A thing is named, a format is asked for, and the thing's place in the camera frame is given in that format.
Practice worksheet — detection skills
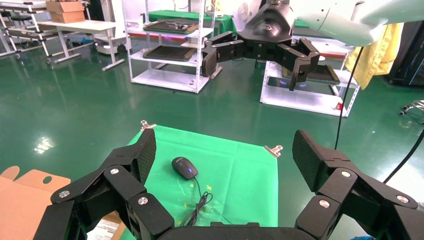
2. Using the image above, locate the closed brown cardboard carton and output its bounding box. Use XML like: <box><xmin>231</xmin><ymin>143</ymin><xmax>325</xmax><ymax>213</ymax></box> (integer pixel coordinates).
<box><xmin>45</xmin><ymin>0</ymin><xmax>86</xmax><ymax>24</ymax></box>

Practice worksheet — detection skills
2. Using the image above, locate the white wheeled machine base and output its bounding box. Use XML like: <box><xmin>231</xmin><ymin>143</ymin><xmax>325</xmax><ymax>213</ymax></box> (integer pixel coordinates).
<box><xmin>94</xmin><ymin>33</ymin><xmax>132</xmax><ymax>56</ymax></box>

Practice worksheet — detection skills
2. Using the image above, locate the black usb mouse cable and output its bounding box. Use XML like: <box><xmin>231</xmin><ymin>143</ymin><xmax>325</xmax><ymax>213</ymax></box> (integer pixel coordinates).
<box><xmin>180</xmin><ymin>177</ymin><xmax>214</xmax><ymax>228</ymax></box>

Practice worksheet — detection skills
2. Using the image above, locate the white desk fan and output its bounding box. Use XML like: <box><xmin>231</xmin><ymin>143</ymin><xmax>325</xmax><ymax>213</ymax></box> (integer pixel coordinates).
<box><xmin>236</xmin><ymin>2</ymin><xmax>250</xmax><ymax>23</ymax></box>

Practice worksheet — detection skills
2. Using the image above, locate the yellow hanging cloth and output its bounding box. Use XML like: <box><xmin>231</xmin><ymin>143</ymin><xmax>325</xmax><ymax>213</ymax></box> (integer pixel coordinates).
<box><xmin>344</xmin><ymin>22</ymin><xmax>405</xmax><ymax>91</ymax></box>

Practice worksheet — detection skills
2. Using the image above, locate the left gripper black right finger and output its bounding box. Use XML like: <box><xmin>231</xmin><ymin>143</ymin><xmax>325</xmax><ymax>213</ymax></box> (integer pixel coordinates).
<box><xmin>292</xmin><ymin>129</ymin><xmax>419</xmax><ymax>240</ymax></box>

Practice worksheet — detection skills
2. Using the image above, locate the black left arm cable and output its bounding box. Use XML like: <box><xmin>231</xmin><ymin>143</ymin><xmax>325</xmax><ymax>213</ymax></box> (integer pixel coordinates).
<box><xmin>383</xmin><ymin>130</ymin><xmax>424</xmax><ymax>185</ymax></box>

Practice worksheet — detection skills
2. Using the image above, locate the tall white shelf rack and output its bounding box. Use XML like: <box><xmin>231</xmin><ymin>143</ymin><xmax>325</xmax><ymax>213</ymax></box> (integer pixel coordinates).
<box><xmin>121</xmin><ymin>0</ymin><xmax>223</xmax><ymax>95</ymax></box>

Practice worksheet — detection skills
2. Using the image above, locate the white work table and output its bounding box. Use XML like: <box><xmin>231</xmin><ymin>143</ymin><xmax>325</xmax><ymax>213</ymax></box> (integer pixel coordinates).
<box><xmin>37</xmin><ymin>19</ymin><xmax>127</xmax><ymax>72</ymax></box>

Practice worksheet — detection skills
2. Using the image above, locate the black cabinet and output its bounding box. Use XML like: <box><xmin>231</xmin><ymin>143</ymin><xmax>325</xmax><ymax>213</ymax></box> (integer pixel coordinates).
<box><xmin>385</xmin><ymin>21</ymin><xmax>424</xmax><ymax>88</ymax></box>

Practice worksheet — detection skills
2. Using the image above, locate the aluminium frame rack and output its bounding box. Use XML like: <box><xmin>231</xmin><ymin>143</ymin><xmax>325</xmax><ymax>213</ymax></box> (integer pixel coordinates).
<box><xmin>0</xmin><ymin>0</ymin><xmax>56</xmax><ymax>66</ymax></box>

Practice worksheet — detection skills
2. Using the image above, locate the white printed paper sheet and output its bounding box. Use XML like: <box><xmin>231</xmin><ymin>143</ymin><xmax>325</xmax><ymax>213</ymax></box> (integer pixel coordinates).
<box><xmin>86</xmin><ymin>216</ymin><xmax>127</xmax><ymax>240</ymax></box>

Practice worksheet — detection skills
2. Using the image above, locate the black computer mouse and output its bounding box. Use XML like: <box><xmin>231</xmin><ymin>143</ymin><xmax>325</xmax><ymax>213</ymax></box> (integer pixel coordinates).
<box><xmin>171</xmin><ymin>156</ymin><xmax>199</xmax><ymax>181</ymax></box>

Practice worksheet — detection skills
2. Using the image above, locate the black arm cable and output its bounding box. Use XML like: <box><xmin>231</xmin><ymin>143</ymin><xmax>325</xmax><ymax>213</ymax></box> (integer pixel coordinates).
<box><xmin>383</xmin><ymin>130</ymin><xmax>424</xmax><ymax>185</ymax></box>
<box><xmin>333</xmin><ymin>46</ymin><xmax>365</xmax><ymax>151</ymax></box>

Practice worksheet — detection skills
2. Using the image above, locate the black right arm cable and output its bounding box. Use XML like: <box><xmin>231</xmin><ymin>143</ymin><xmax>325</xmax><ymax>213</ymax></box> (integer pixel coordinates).
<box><xmin>333</xmin><ymin>46</ymin><xmax>365</xmax><ymax>151</ymax></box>

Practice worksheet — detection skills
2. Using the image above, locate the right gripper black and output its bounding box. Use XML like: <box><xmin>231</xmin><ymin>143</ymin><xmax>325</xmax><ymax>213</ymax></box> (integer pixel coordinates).
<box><xmin>202</xmin><ymin>3</ymin><xmax>321</xmax><ymax>92</ymax></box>

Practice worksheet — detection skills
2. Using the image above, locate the empty black tray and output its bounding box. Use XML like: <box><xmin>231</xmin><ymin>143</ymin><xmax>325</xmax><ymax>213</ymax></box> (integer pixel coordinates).
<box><xmin>142</xmin><ymin>45</ymin><xmax>198</xmax><ymax>63</ymax></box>

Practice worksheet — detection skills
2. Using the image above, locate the low white shelf rack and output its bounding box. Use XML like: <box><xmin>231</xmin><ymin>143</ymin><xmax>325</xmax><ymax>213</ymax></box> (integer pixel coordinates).
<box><xmin>259</xmin><ymin>33</ymin><xmax>361</xmax><ymax>118</ymax></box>

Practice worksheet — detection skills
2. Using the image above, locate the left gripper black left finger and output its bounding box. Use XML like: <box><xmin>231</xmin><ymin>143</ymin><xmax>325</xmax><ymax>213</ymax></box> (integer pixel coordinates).
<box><xmin>51</xmin><ymin>128</ymin><xmax>175</xmax><ymax>240</ymax></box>

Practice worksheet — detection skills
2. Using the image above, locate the silver metal binder clip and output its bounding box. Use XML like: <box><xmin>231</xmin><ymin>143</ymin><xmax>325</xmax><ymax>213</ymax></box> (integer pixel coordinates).
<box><xmin>263</xmin><ymin>144</ymin><xmax>284</xmax><ymax>158</ymax></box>
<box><xmin>139</xmin><ymin>119</ymin><xmax>157</xmax><ymax>132</ymax></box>

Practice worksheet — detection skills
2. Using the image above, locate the black tray with tools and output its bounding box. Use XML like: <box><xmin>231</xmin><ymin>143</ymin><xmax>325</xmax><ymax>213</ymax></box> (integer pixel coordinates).
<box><xmin>142</xmin><ymin>20</ymin><xmax>200</xmax><ymax>35</ymax></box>

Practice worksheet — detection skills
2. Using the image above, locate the office chair wheel base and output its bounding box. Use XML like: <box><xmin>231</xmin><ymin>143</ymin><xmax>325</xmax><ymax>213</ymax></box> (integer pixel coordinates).
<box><xmin>398</xmin><ymin>99</ymin><xmax>424</xmax><ymax>126</ymax></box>

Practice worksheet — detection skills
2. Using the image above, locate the green covered background table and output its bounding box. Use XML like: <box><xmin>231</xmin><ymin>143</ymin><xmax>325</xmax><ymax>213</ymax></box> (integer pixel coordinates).
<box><xmin>148</xmin><ymin>9</ymin><xmax>238</xmax><ymax>36</ymax></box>

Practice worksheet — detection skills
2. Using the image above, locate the open brown cardboard box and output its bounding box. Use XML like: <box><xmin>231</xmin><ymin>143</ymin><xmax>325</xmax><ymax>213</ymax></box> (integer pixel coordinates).
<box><xmin>0</xmin><ymin>165</ymin><xmax>127</xmax><ymax>240</ymax></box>

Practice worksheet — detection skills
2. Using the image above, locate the green table cloth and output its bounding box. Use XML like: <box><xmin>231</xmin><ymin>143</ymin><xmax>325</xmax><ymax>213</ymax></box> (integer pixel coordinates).
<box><xmin>119</xmin><ymin>125</ymin><xmax>280</xmax><ymax>240</ymax></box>

